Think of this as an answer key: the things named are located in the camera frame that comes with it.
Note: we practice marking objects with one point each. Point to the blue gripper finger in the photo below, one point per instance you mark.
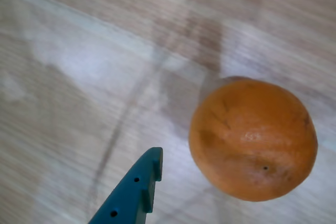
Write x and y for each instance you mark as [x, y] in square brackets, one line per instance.
[126, 197]

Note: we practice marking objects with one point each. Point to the dark speckled orange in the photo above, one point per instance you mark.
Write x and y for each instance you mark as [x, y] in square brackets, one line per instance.
[252, 140]

